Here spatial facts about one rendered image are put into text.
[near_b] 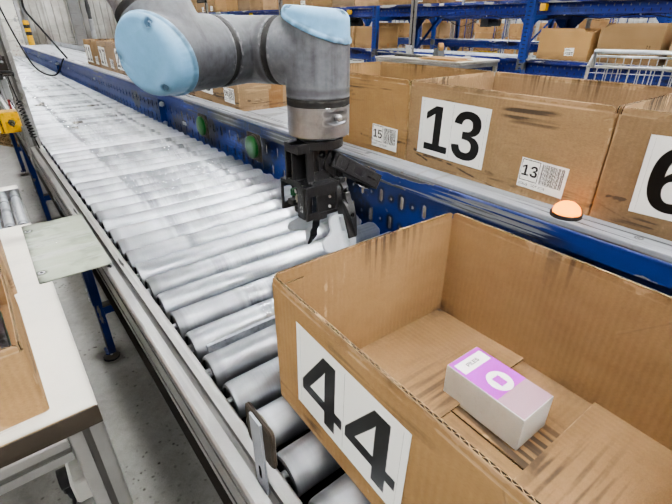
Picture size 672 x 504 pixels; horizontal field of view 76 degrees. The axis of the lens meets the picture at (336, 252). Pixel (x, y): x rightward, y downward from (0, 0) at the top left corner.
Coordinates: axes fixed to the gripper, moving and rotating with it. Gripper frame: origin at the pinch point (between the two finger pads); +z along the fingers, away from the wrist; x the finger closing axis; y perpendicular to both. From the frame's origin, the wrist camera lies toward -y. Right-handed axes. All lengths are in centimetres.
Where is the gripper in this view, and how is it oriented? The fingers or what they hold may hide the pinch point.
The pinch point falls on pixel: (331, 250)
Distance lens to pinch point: 74.5
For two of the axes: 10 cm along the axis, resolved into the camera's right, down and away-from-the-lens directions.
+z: 0.0, 8.8, 4.7
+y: -7.9, 2.9, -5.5
